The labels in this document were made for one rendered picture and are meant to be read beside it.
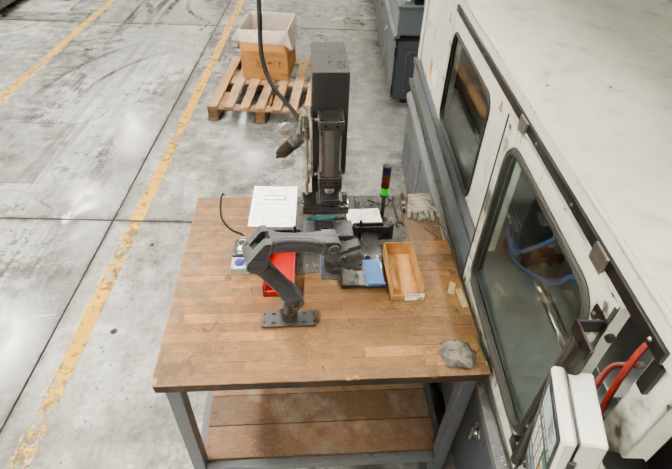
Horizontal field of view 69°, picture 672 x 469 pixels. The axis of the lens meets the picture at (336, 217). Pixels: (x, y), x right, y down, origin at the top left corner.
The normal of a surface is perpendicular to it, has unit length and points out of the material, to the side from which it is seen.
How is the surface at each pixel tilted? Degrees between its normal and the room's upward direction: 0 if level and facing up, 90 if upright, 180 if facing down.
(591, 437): 7
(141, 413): 0
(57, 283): 0
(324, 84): 90
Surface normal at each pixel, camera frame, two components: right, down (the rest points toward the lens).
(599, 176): 0.03, -0.76
